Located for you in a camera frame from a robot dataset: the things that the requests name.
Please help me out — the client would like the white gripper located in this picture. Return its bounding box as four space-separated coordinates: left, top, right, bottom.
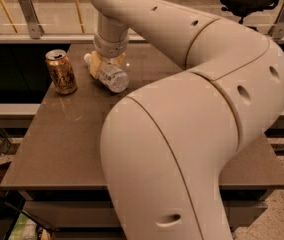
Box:
90 34 129 79

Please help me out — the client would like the clear plastic water bottle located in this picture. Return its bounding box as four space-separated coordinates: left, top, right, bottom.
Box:
84 53 129 93

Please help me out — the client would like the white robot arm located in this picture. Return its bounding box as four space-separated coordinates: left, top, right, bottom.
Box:
90 0 284 240

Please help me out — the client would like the orange soda can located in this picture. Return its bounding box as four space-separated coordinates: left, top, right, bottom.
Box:
45 49 77 95

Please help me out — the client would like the metal glass railing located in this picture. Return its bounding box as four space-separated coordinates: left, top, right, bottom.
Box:
0 0 284 45

